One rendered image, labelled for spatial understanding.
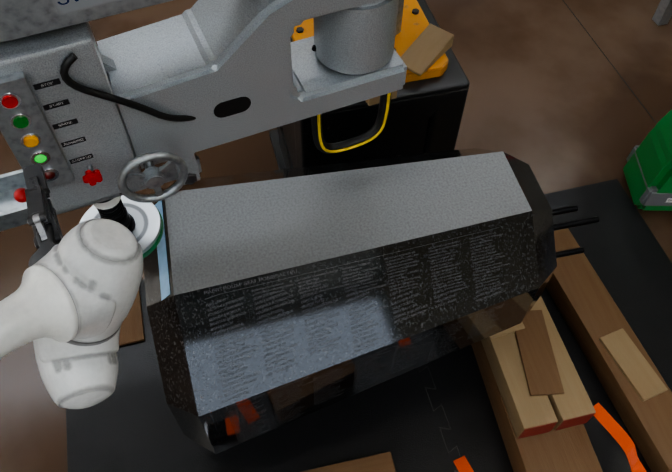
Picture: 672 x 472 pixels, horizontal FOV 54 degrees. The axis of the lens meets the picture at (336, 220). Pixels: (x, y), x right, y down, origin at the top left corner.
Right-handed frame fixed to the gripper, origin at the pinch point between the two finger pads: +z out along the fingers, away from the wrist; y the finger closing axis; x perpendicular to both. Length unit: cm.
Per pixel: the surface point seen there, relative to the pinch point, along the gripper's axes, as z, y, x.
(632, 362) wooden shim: -42, 128, 151
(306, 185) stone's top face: 26, 60, 58
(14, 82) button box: 15.9, -8.3, 1.9
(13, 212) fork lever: 22.5, 30.6, -11.8
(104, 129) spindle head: 17.4, 9.7, 12.8
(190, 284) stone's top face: 8, 60, 19
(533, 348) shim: -27, 117, 117
